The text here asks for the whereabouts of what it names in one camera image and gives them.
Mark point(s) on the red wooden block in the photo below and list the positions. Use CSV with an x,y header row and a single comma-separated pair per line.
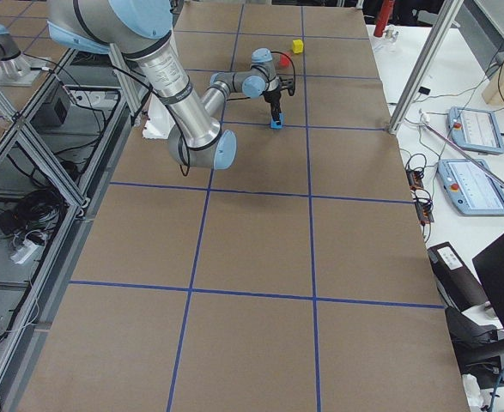
x,y
283,61

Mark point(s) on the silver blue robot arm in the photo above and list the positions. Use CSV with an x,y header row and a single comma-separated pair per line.
x,y
142,31

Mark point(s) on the blue wooden block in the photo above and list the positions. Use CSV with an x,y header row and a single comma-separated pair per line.
x,y
277,123

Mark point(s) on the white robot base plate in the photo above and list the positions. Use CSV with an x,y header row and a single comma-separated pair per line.
x,y
159,122

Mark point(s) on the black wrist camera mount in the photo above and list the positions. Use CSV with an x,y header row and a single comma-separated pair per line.
x,y
287,84

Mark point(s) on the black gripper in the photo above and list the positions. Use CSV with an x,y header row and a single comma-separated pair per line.
x,y
272,98

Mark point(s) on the red cylinder bottle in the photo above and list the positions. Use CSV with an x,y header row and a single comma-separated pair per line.
x,y
383,17

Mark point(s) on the yellow wooden block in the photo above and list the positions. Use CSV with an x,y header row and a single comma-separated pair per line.
x,y
297,46

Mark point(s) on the teach pendant tablet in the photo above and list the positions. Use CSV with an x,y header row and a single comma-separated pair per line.
x,y
469,189
475,130

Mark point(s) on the lower teach pendant tablet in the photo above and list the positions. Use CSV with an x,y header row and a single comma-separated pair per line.
x,y
469,189

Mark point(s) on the upper teach pendant tablet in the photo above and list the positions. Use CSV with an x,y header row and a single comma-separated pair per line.
x,y
475,130

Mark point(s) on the grey aluminium frame post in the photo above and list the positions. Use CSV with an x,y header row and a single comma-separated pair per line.
x,y
435,38

